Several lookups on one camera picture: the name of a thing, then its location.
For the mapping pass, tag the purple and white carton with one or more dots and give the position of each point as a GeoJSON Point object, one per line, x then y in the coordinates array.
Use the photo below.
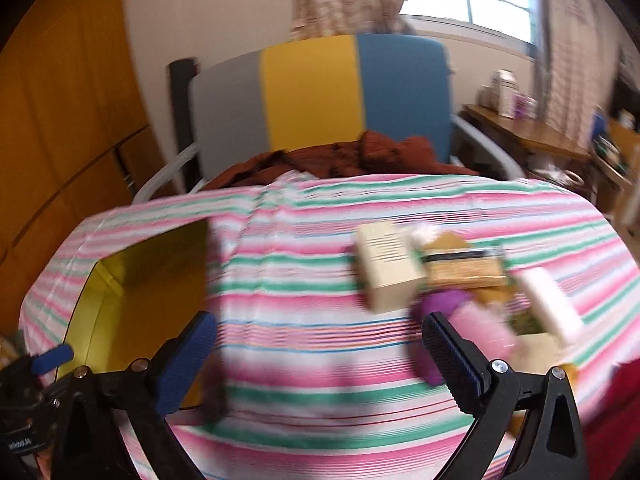
{"type": "Point", "coordinates": [524, 106]}

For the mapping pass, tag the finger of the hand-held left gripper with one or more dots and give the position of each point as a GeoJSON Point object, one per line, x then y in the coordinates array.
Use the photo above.
{"type": "Point", "coordinates": [50, 357]}

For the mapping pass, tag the wooden wardrobe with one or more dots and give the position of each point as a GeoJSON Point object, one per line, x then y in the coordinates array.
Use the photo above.
{"type": "Point", "coordinates": [65, 110]}

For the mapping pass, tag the gold tray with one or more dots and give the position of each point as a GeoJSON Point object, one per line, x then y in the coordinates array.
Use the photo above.
{"type": "Point", "coordinates": [150, 285]}

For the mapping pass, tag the cream printed carton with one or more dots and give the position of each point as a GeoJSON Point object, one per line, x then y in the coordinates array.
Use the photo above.
{"type": "Point", "coordinates": [387, 265]}

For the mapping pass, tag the brown jacket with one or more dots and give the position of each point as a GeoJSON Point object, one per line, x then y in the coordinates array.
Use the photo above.
{"type": "Point", "coordinates": [390, 152]}

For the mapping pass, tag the wooden desk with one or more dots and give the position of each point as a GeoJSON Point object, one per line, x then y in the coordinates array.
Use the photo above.
{"type": "Point", "coordinates": [525, 135]}

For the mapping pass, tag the grey yellow blue chair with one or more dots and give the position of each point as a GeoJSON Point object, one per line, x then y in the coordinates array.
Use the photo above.
{"type": "Point", "coordinates": [310, 90]}

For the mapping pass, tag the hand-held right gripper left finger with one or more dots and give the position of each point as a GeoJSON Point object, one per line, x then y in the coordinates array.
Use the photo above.
{"type": "Point", "coordinates": [185, 360]}

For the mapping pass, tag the small white carton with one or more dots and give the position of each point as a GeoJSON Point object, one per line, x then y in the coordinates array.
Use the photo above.
{"type": "Point", "coordinates": [486, 97]}

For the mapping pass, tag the tall white carton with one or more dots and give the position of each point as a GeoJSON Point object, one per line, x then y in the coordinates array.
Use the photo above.
{"type": "Point", "coordinates": [504, 92]}

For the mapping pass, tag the white sponge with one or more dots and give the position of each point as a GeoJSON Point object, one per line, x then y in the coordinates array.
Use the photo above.
{"type": "Point", "coordinates": [547, 305]}

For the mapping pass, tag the cracker packet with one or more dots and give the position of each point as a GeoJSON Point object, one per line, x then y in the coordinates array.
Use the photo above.
{"type": "Point", "coordinates": [465, 270]}

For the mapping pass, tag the person's red garment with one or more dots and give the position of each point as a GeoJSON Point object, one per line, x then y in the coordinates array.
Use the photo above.
{"type": "Point", "coordinates": [615, 410]}

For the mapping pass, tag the pink towel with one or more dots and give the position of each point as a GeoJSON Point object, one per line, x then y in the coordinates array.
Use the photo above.
{"type": "Point", "coordinates": [482, 332]}

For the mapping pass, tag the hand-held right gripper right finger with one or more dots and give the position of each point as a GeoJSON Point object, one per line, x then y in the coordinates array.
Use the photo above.
{"type": "Point", "coordinates": [447, 355]}

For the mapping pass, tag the beige curtain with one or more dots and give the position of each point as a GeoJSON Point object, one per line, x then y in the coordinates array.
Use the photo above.
{"type": "Point", "coordinates": [575, 45]}

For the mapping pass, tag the striped tablecloth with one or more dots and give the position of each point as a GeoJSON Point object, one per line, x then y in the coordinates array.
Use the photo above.
{"type": "Point", "coordinates": [310, 310]}

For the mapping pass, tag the black upright post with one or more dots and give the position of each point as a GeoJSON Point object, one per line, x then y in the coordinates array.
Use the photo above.
{"type": "Point", "coordinates": [181, 110]}

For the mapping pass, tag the purple foil wrapper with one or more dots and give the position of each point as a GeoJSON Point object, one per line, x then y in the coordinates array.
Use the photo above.
{"type": "Point", "coordinates": [437, 305]}

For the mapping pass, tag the blue container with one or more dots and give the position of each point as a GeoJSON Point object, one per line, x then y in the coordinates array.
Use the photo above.
{"type": "Point", "coordinates": [600, 124]}

